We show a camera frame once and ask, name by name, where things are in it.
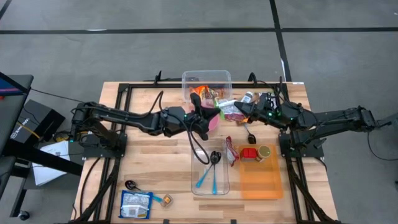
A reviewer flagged black side desk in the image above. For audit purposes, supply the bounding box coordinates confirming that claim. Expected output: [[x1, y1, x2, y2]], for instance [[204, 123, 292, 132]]
[[0, 72, 83, 218]]

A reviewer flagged black equipment box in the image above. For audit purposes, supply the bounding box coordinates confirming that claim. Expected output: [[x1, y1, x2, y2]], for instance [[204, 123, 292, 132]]
[[10, 99, 67, 146]]

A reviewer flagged thick black cable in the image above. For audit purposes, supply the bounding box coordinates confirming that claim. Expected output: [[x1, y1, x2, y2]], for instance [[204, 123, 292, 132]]
[[79, 157, 102, 215]]

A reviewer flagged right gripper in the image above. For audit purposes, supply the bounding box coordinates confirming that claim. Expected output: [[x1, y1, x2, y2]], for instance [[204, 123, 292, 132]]
[[233, 92, 301, 129]]

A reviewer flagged clear plastic bin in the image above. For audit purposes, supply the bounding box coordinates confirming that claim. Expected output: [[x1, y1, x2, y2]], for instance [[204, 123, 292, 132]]
[[182, 70, 233, 110], [190, 139, 231, 197]]

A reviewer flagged teal-handled black spoon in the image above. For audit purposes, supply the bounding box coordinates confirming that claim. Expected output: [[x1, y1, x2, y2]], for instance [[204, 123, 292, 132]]
[[210, 151, 223, 195], [124, 179, 163, 203], [195, 151, 218, 189]]

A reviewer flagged white paper sheet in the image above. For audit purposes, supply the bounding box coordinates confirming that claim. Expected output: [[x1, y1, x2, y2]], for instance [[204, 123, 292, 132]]
[[32, 140, 71, 187]]

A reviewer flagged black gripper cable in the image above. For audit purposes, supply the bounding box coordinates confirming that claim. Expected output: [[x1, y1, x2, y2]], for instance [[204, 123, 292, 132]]
[[185, 123, 211, 166]]

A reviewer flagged gray floor object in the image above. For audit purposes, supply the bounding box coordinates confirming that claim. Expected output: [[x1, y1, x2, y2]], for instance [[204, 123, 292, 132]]
[[369, 111, 398, 131]]

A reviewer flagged small orange wrapped cube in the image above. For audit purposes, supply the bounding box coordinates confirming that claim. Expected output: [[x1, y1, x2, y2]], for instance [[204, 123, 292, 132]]
[[160, 194, 174, 208]]

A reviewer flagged red-lidded small box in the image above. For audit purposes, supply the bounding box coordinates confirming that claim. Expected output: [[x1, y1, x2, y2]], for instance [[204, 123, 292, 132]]
[[239, 147, 259, 162]]

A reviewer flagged red white food packet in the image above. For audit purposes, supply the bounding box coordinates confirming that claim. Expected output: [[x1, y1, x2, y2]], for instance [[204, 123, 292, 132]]
[[225, 136, 240, 167]]

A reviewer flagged tilted blue-lit screen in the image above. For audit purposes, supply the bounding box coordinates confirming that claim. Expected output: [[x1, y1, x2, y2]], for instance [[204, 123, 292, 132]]
[[0, 72, 31, 97]]

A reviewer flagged orange Maruchan ramen packet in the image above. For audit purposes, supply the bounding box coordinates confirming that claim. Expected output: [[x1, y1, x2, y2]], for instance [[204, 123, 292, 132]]
[[189, 84, 215, 101]]

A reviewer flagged orange translucent tray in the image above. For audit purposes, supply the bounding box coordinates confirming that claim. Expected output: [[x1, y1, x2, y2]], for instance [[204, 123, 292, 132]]
[[238, 144, 285, 200]]

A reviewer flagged blue white food pouch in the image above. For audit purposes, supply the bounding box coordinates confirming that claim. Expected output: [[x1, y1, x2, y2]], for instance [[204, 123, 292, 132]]
[[119, 190, 154, 220]]

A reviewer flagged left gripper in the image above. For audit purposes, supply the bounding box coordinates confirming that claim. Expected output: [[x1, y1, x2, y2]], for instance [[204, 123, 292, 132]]
[[160, 92, 220, 141]]

